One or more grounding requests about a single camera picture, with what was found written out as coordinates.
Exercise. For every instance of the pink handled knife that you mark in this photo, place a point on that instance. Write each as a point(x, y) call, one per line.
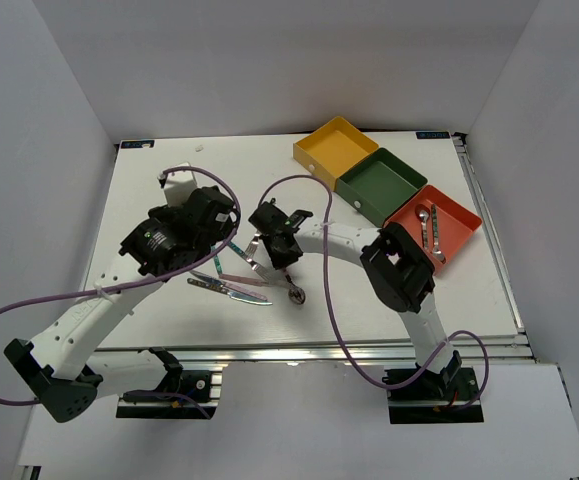
point(215, 281)

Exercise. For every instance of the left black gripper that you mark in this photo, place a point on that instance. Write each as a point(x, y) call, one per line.
point(166, 213)

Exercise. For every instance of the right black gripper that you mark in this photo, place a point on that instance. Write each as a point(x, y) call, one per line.
point(280, 262)

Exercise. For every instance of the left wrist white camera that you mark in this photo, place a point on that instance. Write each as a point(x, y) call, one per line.
point(177, 187)

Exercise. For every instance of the dark handled spoon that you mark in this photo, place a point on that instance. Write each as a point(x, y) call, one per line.
point(423, 217)

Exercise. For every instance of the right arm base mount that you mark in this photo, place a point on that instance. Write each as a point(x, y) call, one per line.
point(423, 404)

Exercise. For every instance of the right blue table label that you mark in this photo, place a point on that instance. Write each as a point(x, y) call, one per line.
point(432, 135)

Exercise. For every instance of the yellow container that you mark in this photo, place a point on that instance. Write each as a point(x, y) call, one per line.
point(332, 150)

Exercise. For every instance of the green handled knife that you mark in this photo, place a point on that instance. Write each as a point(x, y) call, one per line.
point(218, 266)

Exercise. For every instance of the green container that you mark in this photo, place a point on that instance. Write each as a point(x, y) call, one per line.
point(379, 185)

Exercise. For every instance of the left blue table label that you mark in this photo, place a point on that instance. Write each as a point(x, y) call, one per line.
point(137, 144)

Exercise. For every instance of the green handled fork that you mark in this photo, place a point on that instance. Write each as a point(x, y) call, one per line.
point(260, 270)

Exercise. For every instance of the blue table label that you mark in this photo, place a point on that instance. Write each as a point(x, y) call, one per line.
point(432, 135)
point(137, 144)

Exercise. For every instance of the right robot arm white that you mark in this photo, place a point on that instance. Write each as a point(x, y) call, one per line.
point(398, 270)

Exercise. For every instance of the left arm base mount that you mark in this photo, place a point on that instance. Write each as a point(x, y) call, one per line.
point(181, 395)

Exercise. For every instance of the dark handled fork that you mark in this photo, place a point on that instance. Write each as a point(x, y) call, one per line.
point(253, 245)

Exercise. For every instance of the dark handled knife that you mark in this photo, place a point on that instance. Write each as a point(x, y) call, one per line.
point(237, 296)

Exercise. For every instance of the pink handled fork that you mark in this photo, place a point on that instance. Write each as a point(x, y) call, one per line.
point(250, 280)

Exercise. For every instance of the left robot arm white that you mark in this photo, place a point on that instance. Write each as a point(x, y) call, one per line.
point(60, 364)

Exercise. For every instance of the orange container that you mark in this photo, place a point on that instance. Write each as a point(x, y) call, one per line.
point(457, 224)

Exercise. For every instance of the pink handled spoon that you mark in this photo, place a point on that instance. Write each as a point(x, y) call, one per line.
point(295, 293)

